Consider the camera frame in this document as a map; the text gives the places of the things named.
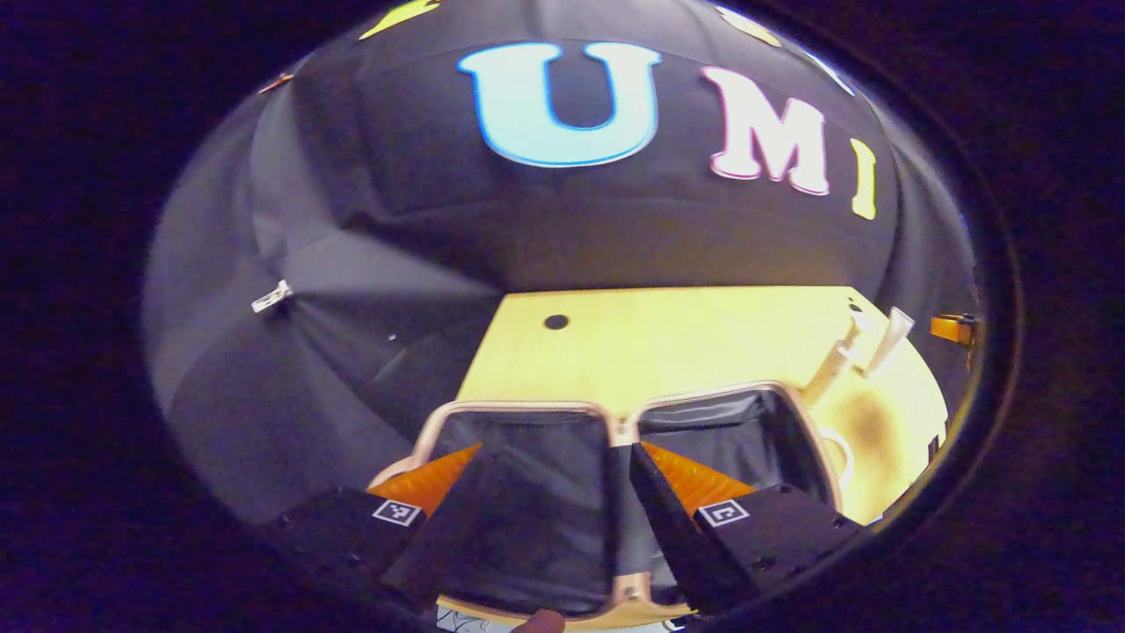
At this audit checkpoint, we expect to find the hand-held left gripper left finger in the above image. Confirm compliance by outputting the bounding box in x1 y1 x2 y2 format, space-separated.
260 442 497 612

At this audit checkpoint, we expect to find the black backdrop cloth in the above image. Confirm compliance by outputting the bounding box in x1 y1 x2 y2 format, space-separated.
143 0 978 528

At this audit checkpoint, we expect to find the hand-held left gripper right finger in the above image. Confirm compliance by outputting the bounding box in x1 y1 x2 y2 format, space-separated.
628 440 868 615

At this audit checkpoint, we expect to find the silver cloth clip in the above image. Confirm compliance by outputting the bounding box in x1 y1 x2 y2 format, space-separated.
251 280 294 315

